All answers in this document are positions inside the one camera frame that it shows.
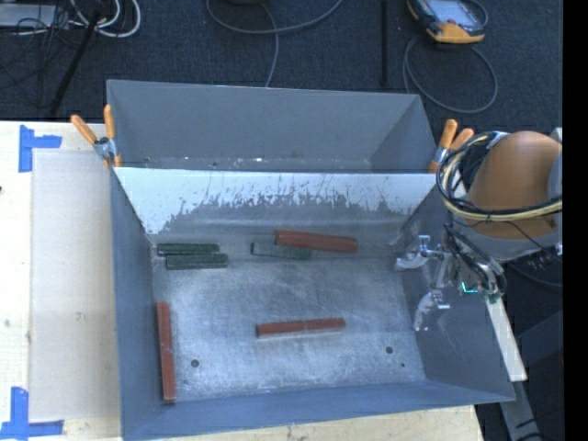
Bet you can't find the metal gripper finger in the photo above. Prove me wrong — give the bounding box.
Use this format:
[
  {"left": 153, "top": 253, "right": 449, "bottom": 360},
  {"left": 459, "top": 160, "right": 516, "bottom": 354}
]
[
  {"left": 413, "top": 290, "right": 452, "bottom": 333},
  {"left": 394, "top": 234, "right": 434, "bottom": 272}
]

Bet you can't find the grey metal bin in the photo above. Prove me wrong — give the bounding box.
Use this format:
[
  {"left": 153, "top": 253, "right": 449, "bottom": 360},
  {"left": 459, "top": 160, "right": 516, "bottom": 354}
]
[{"left": 106, "top": 78, "right": 517, "bottom": 441}]

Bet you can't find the pale wood flat board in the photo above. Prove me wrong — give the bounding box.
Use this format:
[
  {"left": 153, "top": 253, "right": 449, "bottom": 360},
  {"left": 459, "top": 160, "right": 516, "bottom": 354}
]
[{"left": 28, "top": 148, "right": 122, "bottom": 424}]

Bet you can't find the dark green flat block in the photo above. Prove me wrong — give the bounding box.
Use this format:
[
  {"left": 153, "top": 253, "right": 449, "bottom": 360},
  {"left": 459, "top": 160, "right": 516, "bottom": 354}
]
[
  {"left": 156, "top": 243, "right": 221, "bottom": 257},
  {"left": 250, "top": 242, "right": 313, "bottom": 262},
  {"left": 164, "top": 253, "right": 230, "bottom": 271}
]

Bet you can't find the red-brown flat block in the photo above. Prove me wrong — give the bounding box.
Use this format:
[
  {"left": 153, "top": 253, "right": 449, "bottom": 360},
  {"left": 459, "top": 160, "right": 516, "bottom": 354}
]
[
  {"left": 274, "top": 229, "right": 359, "bottom": 254},
  {"left": 254, "top": 317, "right": 347, "bottom": 339},
  {"left": 155, "top": 300, "right": 178, "bottom": 404}
]

